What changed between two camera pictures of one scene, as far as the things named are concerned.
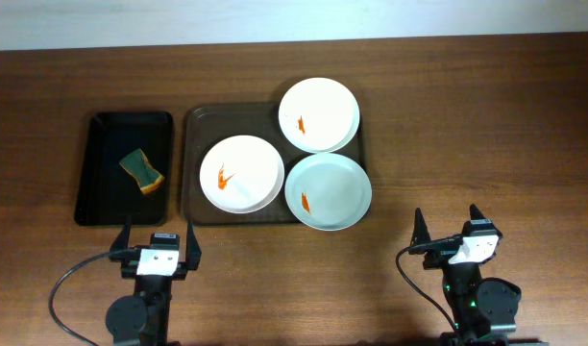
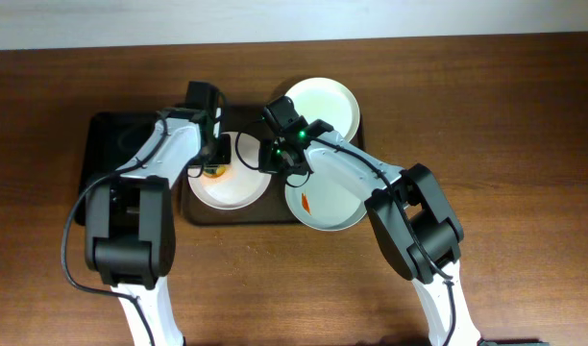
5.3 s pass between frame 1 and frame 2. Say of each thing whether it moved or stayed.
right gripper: moved
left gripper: moved
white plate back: stayed
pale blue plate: stayed
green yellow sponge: moved
